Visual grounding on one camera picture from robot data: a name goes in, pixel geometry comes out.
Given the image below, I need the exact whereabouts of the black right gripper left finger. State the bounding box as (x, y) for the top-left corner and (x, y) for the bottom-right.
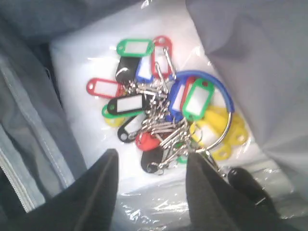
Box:
(0, 149), (119, 231)

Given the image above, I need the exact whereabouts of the cream fabric duffel bag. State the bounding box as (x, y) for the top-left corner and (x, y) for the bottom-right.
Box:
(0, 0), (308, 231)

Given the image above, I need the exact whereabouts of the colourful key tag bunch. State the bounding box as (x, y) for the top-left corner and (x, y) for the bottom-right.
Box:
(86, 36), (247, 174)

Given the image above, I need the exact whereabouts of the clear plastic bag package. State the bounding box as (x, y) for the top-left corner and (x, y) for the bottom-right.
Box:
(51, 0), (304, 231)

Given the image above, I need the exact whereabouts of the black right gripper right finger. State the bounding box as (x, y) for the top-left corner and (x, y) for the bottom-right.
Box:
(187, 153), (308, 231)

